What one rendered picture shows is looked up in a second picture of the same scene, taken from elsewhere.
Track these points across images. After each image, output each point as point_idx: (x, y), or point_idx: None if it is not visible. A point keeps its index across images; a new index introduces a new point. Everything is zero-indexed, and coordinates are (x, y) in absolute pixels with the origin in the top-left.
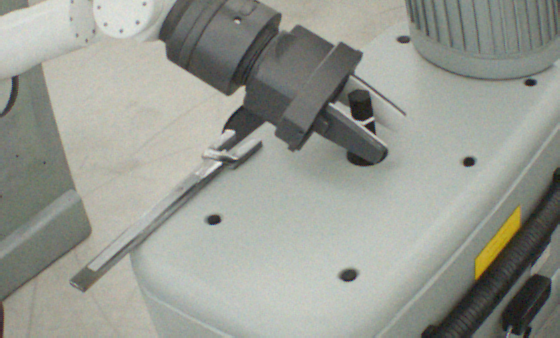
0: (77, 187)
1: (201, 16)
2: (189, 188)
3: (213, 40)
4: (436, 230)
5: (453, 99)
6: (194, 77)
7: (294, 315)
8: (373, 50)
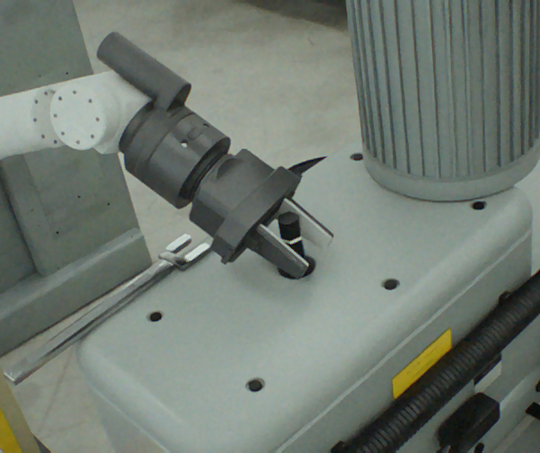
0: (143, 225)
1: (152, 137)
2: (140, 286)
3: (162, 161)
4: (343, 350)
5: (389, 219)
6: (256, 139)
7: (199, 421)
8: (326, 166)
